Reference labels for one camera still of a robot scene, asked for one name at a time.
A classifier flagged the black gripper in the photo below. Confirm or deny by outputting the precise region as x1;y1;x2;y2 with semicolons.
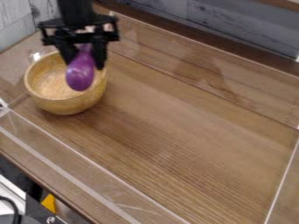
38;0;119;70

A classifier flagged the purple toy eggplant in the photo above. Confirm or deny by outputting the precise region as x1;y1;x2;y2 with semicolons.
66;44;95;91

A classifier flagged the brown wooden bowl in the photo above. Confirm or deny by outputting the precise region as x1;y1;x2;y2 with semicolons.
23;51;109;116

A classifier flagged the clear acrylic table barrier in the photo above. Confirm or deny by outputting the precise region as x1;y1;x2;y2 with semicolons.
0;16;299;224

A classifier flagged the yellow sticker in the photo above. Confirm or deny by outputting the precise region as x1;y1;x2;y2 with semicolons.
42;194;58;214

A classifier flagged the black metal equipment base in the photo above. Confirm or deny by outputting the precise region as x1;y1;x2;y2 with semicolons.
22;195;70;224

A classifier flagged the clear acrylic corner bracket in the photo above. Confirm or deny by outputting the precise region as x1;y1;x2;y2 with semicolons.
106;11;118;32

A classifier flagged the black cable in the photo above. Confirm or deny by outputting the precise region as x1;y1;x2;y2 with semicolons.
0;195;23;224

